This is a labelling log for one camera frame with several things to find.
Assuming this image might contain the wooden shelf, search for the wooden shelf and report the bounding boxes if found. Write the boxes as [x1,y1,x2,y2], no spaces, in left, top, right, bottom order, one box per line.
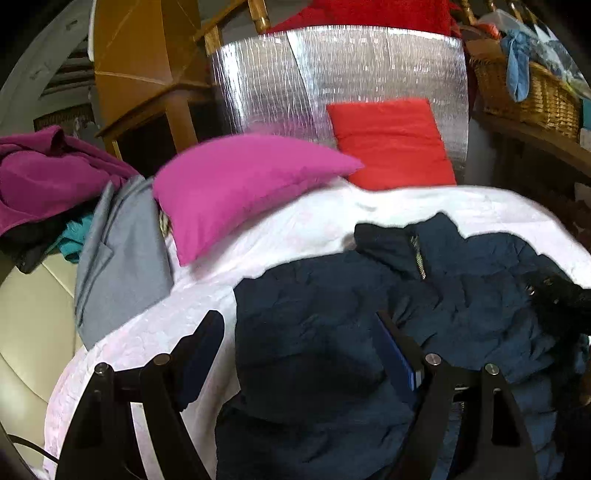
[472,111,590,182]

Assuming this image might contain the beige leather seat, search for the beige leather seat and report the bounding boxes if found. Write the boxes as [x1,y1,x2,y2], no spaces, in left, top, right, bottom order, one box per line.
[1,254,82,448]

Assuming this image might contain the light blue cloth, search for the light blue cloth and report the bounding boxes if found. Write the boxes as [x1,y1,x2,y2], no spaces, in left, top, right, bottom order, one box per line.
[500,30,532,103]

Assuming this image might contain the wicker basket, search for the wicker basket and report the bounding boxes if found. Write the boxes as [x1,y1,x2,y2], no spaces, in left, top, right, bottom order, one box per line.
[471,56,581,141]

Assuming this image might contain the white bed sheet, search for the white bed sheet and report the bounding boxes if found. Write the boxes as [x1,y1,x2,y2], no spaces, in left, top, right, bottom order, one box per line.
[44,180,590,469]

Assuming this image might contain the red blanket on headboard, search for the red blanket on headboard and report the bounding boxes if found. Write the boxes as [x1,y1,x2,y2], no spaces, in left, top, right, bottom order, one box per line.
[267,0,461,38]

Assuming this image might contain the brown cardboard box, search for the brown cardboard box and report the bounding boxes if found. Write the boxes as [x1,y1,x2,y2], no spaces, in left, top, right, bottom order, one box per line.
[93,0,211,125]

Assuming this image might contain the wooden headboard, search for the wooden headboard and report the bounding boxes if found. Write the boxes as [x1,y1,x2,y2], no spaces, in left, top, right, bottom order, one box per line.
[191,0,271,56]

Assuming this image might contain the wooden side table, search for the wooden side table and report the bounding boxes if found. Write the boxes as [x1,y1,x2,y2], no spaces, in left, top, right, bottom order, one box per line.
[98,82,222,177]

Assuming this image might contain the navy blue zip jacket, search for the navy blue zip jacket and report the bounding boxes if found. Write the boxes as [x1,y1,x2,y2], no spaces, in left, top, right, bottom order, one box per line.
[215,214,590,479]

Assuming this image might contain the red pillow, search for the red pillow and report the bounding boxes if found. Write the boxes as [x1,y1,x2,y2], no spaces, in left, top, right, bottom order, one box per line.
[327,98,457,191]

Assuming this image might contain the grey garment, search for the grey garment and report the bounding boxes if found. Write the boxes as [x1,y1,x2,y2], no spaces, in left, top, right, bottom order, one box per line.
[74,175,173,349]

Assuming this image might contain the silver insulation foil mat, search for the silver insulation foil mat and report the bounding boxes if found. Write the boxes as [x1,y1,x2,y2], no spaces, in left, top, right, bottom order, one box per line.
[211,26,469,182]

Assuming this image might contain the magenta fleece garment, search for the magenta fleece garment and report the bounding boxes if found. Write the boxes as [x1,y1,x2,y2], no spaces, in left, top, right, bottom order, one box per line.
[1,126,138,233]

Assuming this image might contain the teal garment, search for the teal garment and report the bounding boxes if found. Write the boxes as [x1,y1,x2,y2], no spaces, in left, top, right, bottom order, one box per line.
[46,213,93,264]

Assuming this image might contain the magenta pillow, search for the magenta pillow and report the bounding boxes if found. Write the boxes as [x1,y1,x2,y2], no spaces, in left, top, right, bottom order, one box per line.
[153,134,363,266]

